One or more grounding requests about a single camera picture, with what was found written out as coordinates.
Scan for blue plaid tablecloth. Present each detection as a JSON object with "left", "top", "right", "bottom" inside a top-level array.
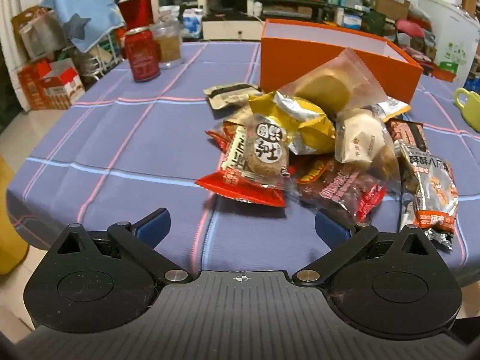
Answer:
[{"left": 5, "top": 41, "right": 480, "bottom": 301}]

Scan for red drink can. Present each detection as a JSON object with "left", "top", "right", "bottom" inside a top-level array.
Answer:
[{"left": 124, "top": 27, "right": 161, "bottom": 82}]

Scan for red white cartons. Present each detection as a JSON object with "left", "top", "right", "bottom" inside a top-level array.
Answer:
[{"left": 15, "top": 58, "right": 86, "bottom": 111}]

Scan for white chest freezer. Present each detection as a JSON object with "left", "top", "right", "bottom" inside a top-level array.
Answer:
[{"left": 418, "top": 0, "right": 480, "bottom": 74}]

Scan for clear-wrapped white pastry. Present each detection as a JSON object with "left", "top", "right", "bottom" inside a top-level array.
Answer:
[{"left": 335, "top": 108, "right": 402, "bottom": 192}]

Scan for brown cardboard box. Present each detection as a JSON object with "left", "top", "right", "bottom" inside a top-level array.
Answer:
[{"left": 373, "top": 0, "right": 411, "bottom": 19}]

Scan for round cookie packet red edge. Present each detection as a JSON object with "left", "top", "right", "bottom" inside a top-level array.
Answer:
[{"left": 195, "top": 120, "right": 291, "bottom": 208}]

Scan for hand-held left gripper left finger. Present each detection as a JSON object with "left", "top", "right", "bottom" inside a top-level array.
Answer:
[{"left": 49, "top": 207, "right": 194, "bottom": 285}]

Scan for orange cardboard box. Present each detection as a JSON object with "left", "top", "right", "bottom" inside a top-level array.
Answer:
[{"left": 260, "top": 19, "right": 424, "bottom": 104}]

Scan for red storage box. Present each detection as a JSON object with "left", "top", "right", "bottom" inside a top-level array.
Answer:
[{"left": 119, "top": 0, "right": 154, "bottom": 31}]

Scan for orange white snack packet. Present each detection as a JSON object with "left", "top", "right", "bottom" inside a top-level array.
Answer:
[{"left": 375, "top": 97, "right": 412, "bottom": 121}]

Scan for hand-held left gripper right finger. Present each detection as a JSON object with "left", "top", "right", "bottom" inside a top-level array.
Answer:
[{"left": 292, "top": 210, "right": 432, "bottom": 287}]

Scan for blue star-print cloth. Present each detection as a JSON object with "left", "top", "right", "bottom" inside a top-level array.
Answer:
[{"left": 39, "top": 0, "right": 126, "bottom": 52}]

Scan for yellow chip bag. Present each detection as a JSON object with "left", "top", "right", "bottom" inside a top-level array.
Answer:
[{"left": 248, "top": 91, "right": 336, "bottom": 156}]

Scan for blue white package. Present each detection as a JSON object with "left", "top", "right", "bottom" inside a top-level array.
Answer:
[{"left": 184, "top": 7, "right": 203, "bottom": 38}]

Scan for tv stand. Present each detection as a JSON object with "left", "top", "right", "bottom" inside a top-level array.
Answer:
[{"left": 202, "top": 0, "right": 376, "bottom": 40}]

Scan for green cup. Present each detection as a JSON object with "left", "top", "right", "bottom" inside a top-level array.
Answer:
[{"left": 454, "top": 87, "right": 480, "bottom": 133}]

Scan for red white snack packet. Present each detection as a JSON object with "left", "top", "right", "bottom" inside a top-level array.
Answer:
[{"left": 205, "top": 110, "right": 248, "bottom": 181}]

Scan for beige black-striped snack packet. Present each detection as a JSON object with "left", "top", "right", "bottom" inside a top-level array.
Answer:
[{"left": 203, "top": 83, "right": 263, "bottom": 110}]

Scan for clear-wrapped yellow cake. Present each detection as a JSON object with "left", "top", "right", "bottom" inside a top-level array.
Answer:
[{"left": 277, "top": 47, "right": 387, "bottom": 115}]

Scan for yellow chair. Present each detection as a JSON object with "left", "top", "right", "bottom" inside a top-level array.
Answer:
[{"left": 0, "top": 154, "right": 30, "bottom": 274}]

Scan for silver black orange snack packet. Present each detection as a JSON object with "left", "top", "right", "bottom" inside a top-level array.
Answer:
[{"left": 399, "top": 143, "right": 460, "bottom": 251}]

